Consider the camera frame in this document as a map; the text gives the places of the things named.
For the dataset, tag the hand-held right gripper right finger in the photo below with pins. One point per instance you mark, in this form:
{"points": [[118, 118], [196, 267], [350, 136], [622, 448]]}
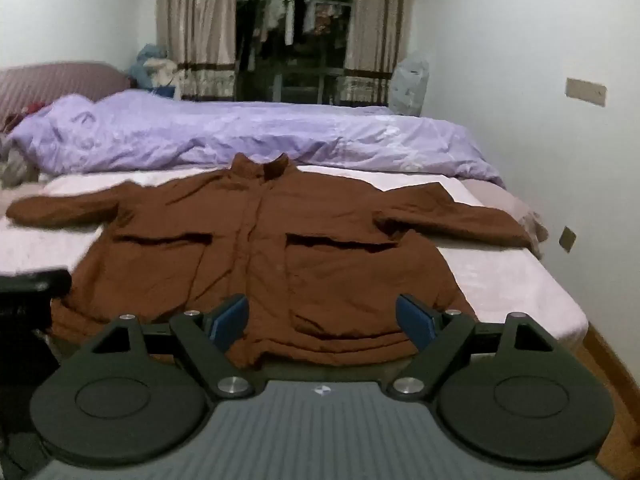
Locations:
{"points": [[416, 325]]}

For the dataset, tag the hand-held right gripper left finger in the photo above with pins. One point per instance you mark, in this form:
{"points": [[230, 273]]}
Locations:
{"points": [[229, 324]]}

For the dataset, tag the brown jacket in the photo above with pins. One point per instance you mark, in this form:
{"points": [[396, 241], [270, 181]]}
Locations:
{"points": [[300, 270]]}

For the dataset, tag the pile of clothes in corner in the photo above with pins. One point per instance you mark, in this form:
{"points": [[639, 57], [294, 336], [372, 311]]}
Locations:
{"points": [[145, 62]]}

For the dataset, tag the row of hanging clothes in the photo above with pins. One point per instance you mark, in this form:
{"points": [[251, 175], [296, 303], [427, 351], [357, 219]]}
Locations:
{"points": [[315, 17]]}

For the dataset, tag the bed with pink sheet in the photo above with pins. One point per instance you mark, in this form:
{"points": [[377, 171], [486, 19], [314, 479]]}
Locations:
{"points": [[500, 280]]}

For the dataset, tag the grey cloth pile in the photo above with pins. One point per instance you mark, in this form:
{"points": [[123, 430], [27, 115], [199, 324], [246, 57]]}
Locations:
{"points": [[11, 162]]}

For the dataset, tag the red cloth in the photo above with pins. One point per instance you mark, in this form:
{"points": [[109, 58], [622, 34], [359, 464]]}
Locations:
{"points": [[31, 108]]}

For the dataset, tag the purple quilt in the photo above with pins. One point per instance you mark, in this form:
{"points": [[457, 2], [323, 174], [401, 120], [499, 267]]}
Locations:
{"points": [[200, 132]]}

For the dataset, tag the pink padded headboard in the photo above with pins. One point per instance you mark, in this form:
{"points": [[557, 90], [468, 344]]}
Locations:
{"points": [[65, 82]]}

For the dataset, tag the white plastic covered fan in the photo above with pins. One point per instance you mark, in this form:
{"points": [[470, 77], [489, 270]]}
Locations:
{"points": [[410, 85]]}

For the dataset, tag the dark window with grille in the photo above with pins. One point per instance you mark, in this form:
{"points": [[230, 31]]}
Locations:
{"points": [[300, 75]]}

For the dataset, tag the beige striped curtain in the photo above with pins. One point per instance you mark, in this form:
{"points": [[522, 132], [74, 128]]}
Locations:
{"points": [[377, 25], [197, 35]]}

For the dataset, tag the wall socket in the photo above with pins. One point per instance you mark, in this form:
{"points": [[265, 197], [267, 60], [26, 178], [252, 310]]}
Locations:
{"points": [[566, 239]]}

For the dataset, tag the beige wall plate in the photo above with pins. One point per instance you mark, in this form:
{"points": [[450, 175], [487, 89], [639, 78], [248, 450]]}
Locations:
{"points": [[585, 91]]}

